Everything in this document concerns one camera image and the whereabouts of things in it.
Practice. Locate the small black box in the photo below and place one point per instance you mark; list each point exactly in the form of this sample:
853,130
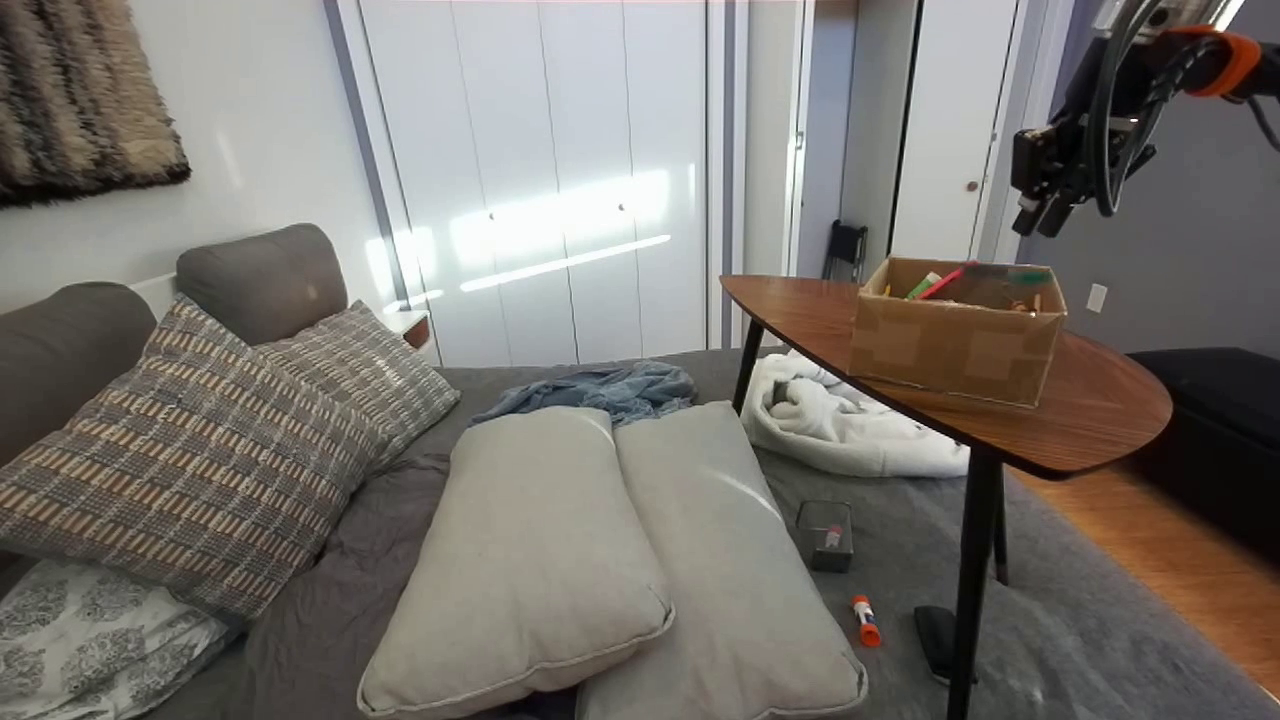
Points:
826,539

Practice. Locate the cardboard box of pens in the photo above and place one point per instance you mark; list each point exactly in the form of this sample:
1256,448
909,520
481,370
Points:
976,334

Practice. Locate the shaggy wall rug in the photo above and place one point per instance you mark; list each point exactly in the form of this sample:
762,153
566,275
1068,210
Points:
78,104

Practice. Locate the small plaid cushion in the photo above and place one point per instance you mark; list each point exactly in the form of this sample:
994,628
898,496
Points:
372,370

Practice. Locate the black ottoman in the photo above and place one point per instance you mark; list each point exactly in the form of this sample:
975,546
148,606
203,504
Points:
1222,445

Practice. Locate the floral grey pillow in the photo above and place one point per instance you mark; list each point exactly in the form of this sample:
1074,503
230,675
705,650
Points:
92,645

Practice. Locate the white blanket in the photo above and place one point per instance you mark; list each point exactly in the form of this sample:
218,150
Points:
806,413

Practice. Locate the white wardrobe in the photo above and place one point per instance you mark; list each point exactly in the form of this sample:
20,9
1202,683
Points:
542,168

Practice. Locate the blue cloth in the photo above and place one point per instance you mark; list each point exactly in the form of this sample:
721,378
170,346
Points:
627,393

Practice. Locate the large plaid cushion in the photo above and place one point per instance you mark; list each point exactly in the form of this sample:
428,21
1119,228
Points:
206,470

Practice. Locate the white nightstand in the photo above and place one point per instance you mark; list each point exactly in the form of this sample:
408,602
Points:
415,327

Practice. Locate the beige pillow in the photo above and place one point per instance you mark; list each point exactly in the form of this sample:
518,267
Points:
754,636
533,572

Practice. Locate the right beige pillow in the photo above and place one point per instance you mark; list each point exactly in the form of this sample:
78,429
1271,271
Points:
754,636

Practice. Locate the wooden side table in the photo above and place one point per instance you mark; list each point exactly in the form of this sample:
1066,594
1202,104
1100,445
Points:
1099,411

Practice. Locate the orange glue stick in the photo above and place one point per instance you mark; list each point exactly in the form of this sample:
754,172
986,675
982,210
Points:
865,622

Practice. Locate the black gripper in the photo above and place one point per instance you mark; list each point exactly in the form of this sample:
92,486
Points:
1099,136

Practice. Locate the left beige pillow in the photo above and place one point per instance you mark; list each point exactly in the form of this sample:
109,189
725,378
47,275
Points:
533,572

